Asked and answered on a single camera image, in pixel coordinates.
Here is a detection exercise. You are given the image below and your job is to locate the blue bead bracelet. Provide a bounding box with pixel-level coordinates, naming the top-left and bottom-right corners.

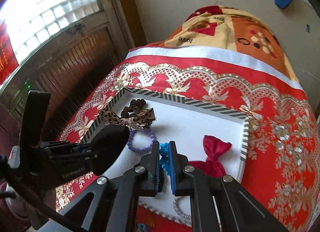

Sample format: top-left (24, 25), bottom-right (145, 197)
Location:
top-left (158, 142), bottom-right (171, 176)

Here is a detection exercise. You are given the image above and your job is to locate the black velvet cushion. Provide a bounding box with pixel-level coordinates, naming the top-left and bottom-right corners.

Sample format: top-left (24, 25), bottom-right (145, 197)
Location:
top-left (90, 125), bottom-right (130, 176)

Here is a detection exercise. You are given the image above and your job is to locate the colourful charm bracelet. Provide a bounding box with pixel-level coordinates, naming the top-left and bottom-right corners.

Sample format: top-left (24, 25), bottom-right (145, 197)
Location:
top-left (135, 222), bottom-right (151, 232)

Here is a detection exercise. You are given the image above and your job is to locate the red satin bow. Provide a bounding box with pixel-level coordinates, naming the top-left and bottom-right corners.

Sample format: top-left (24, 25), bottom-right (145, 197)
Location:
top-left (189, 135), bottom-right (232, 178)

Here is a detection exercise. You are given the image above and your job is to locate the striped white tray box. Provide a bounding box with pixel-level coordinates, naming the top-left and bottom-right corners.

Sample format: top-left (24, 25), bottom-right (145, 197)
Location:
top-left (80, 87), bottom-right (250, 226)

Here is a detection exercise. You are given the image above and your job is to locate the leopard print bow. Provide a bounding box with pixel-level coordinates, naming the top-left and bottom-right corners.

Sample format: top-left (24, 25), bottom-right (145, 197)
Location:
top-left (99, 108), bottom-right (156, 131)

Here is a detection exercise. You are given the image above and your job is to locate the brown scrunchie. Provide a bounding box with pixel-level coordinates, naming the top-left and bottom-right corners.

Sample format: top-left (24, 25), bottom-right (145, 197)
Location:
top-left (120, 99), bottom-right (146, 119)

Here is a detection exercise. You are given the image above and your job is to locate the wooden slatted headboard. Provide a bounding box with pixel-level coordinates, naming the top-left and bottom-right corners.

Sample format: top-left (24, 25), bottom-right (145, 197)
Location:
top-left (1, 10), bottom-right (127, 141)

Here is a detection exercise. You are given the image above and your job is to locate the red gold embroidered bedspread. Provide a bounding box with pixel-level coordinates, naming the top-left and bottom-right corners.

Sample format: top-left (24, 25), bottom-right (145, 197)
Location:
top-left (60, 46), bottom-right (319, 231)

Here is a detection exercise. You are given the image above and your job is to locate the window with grille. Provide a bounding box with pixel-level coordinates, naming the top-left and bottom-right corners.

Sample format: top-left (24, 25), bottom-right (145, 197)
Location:
top-left (1, 0), bottom-right (99, 63)

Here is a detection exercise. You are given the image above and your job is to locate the silver spiral hair tie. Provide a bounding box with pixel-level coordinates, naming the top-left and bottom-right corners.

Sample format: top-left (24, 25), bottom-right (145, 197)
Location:
top-left (172, 196), bottom-right (192, 220)

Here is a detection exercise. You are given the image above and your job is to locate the purple bead bracelet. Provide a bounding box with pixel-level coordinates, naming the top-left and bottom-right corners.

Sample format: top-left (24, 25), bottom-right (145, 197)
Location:
top-left (126, 128), bottom-right (158, 154)

